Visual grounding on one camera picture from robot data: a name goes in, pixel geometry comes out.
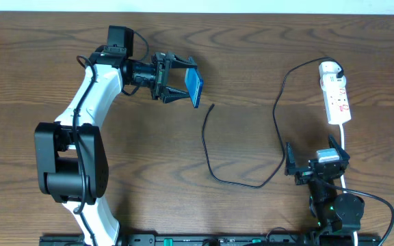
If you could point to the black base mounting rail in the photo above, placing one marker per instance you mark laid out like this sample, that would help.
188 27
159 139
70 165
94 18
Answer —
200 240

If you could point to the blue Galaxy S25 smartphone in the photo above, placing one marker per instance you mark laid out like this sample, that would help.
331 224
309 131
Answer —
194 83

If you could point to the white USB charger plug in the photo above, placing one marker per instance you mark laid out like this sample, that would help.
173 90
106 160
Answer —
331 67

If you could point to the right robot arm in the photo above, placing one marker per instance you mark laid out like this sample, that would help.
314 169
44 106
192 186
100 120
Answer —
338 214

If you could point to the white power strip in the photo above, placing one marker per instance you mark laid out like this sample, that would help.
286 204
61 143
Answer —
335 99

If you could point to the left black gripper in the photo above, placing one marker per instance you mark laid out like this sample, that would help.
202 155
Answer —
159 76

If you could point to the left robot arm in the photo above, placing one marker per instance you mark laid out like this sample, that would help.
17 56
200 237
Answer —
71 160

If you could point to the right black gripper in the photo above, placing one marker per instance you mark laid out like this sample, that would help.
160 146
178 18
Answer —
320 169

